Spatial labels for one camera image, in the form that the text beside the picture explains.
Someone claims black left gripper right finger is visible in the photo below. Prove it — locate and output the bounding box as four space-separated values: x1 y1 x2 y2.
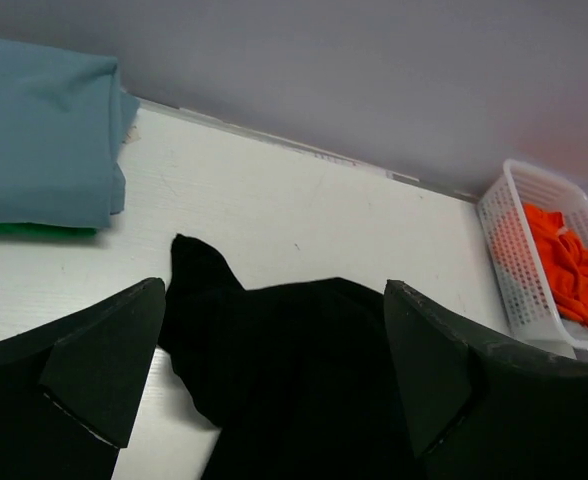
384 280 588 479

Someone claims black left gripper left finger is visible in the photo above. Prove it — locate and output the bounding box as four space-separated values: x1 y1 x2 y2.
0 278 165 479

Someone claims black t-shirt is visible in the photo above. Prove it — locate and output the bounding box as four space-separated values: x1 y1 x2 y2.
158 235 424 479

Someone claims crumpled orange t-shirt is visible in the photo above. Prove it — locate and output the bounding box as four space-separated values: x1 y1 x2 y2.
523 203 588 328

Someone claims white plastic basket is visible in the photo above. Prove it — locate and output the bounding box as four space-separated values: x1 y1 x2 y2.
477 159 588 352

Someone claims folded green t-shirt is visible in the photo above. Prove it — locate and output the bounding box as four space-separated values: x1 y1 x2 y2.
0 223 97 239

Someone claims folded blue-grey t-shirt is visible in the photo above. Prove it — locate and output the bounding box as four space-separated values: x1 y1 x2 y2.
0 39 139 230

